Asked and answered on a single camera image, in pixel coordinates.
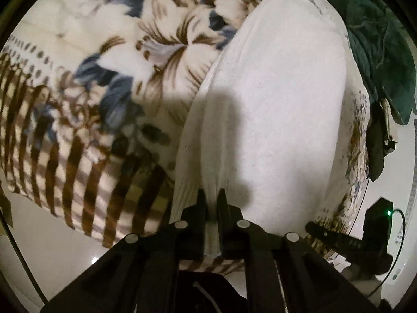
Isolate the black cable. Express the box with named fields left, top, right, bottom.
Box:
left=366, top=208, right=407, bottom=299

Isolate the white knit garment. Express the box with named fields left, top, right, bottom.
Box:
left=171, top=0, right=347, bottom=257

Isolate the floral cream blanket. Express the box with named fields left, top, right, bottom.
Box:
left=1, top=0, right=369, bottom=248

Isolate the dark green garment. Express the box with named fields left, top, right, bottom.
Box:
left=327, top=0, right=416, bottom=125

